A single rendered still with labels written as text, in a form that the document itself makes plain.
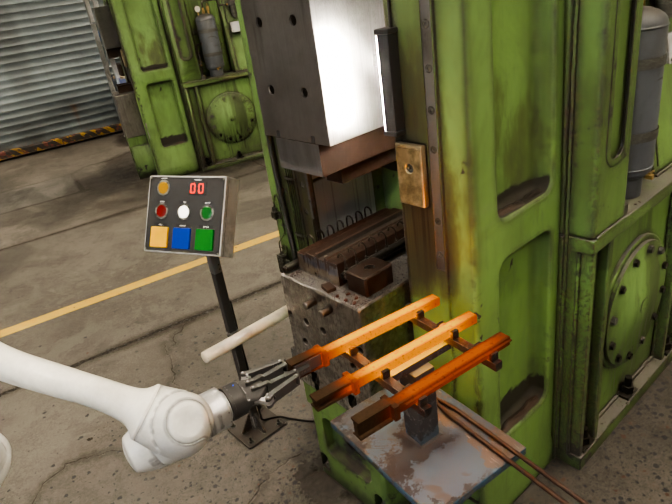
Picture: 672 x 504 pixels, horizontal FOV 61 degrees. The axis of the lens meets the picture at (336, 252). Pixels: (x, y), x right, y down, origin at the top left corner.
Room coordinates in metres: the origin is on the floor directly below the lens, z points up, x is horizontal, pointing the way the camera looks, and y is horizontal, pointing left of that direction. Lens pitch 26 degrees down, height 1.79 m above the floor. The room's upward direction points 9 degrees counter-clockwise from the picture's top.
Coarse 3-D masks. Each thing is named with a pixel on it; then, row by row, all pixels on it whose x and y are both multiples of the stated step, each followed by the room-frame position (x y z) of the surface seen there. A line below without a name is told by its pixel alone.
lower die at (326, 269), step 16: (384, 208) 1.95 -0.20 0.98; (352, 224) 1.85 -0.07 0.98; (368, 224) 1.80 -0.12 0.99; (400, 224) 1.76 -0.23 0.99; (320, 240) 1.76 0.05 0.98; (336, 240) 1.71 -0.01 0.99; (384, 240) 1.67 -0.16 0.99; (304, 256) 1.66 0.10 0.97; (336, 256) 1.59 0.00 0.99; (352, 256) 1.58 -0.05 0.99; (320, 272) 1.61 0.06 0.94; (336, 272) 1.54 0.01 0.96
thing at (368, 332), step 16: (416, 304) 1.25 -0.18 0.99; (432, 304) 1.26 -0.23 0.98; (384, 320) 1.19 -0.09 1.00; (400, 320) 1.20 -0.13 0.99; (352, 336) 1.14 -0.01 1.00; (368, 336) 1.15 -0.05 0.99; (304, 352) 1.08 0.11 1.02; (320, 352) 1.07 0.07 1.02; (336, 352) 1.10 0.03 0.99; (288, 368) 1.05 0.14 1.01
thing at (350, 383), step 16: (464, 320) 1.15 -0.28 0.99; (432, 336) 1.10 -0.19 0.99; (448, 336) 1.12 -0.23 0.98; (400, 352) 1.06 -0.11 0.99; (416, 352) 1.07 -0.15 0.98; (368, 368) 1.02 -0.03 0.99; (384, 368) 1.02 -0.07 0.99; (336, 384) 0.98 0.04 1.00; (352, 384) 0.98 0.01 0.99; (320, 400) 0.94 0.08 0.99; (336, 400) 0.96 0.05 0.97
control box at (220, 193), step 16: (160, 176) 2.05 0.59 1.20; (176, 176) 2.01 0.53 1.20; (192, 176) 1.98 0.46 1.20; (208, 176) 1.95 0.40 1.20; (224, 176) 1.92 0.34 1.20; (176, 192) 1.98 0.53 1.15; (208, 192) 1.92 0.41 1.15; (224, 192) 1.89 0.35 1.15; (176, 208) 1.96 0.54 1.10; (192, 208) 1.92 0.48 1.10; (224, 208) 1.87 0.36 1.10; (160, 224) 1.96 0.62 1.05; (176, 224) 1.93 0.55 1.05; (192, 224) 1.90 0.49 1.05; (208, 224) 1.87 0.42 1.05; (224, 224) 1.85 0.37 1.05; (192, 240) 1.87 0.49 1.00; (224, 240) 1.83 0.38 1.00; (224, 256) 1.81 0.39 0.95
